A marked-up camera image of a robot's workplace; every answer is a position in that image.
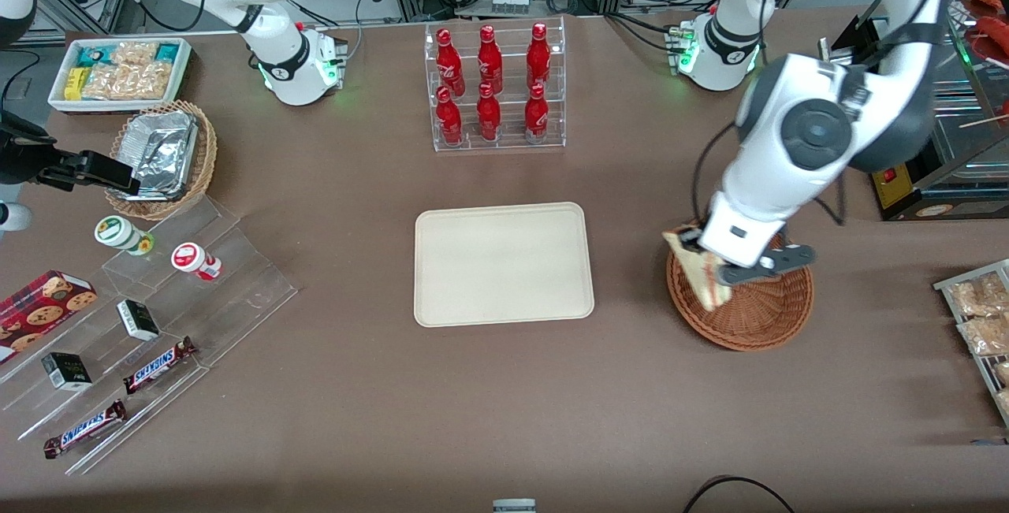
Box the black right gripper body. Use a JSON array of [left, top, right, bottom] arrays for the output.
[[0, 115, 58, 184]]

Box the triangular sandwich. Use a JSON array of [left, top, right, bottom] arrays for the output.
[[662, 228, 735, 313]]

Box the brown round wicker basket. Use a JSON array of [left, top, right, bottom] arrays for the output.
[[666, 217, 814, 352]]

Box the aluminium foil tray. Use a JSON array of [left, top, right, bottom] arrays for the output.
[[117, 111, 198, 202]]

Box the light tan wicker basket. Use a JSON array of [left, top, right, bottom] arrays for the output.
[[105, 101, 218, 221]]

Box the cream rectangular plastic tray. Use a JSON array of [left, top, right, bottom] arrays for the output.
[[414, 202, 594, 329]]

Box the white plastic snack bin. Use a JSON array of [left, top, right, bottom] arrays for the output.
[[47, 38, 194, 114]]

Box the green sunflower-print cup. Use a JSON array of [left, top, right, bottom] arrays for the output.
[[95, 215, 155, 256]]

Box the large clear snack bag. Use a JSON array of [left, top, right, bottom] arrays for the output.
[[83, 62, 174, 100]]

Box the small clear snack bag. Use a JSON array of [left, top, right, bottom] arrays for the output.
[[109, 42, 158, 66]]

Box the red-lidded white cup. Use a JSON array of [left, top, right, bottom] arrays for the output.
[[171, 242, 223, 281]]

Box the red plaid cookie box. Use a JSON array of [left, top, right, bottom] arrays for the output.
[[0, 270, 98, 364]]

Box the small black white-sided box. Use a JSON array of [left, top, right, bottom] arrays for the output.
[[117, 299, 161, 342]]

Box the black glass food warmer cabinet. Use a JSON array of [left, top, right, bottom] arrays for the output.
[[820, 0, 1009, 222]]

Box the clear acrylic stepped shelf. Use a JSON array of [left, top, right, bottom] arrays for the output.
[[0, 194, 299, 476]]

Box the red cola bottle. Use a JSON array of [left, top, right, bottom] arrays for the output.
[[436, 86, 464, 146], [477, 24, 504, 95], [435, 28, 466, 96], [524, 84, 550, 143], [526, 22, 553, 91], [476, 82, 502, 142]]

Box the black box with gold print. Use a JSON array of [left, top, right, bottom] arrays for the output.
[[41, 352, 93, 392]]

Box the Snickers chocolate bar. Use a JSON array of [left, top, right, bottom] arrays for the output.
[[122, 337, 198, 396], [43, 400, 128, 460]]

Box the clear acrylic bottle rack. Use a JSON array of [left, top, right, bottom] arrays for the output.
[[424, 17, 567, 153]]

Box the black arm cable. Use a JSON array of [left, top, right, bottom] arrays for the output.
[[691, 123, 742, 222]]

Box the grey wire snack rack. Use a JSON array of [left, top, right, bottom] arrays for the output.
[[934, 259, 1009, 427]]

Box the black looped cable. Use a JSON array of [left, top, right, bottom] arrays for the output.
[[682, 475, 797, 513]]

